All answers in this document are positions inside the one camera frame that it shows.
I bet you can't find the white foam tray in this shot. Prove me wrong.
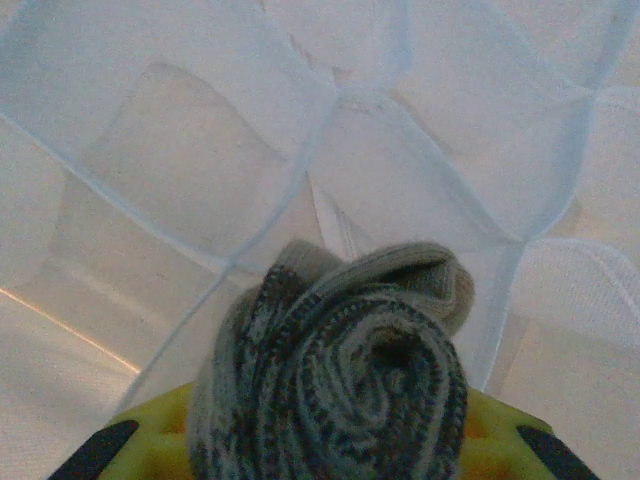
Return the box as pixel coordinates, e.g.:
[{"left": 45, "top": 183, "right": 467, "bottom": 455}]
[{"left": 0, "top": 0, "right": 640, "bottom": 480}]

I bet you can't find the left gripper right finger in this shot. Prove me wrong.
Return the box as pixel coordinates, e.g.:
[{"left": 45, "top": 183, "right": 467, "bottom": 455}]
[{"left": 461, "top": 386, "right": 605, "bottom": 480}]

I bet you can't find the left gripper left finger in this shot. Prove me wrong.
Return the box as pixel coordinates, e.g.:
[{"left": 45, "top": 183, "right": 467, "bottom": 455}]
[{"left": 46, "top": 382, "right": 201, "bottom": 480}]

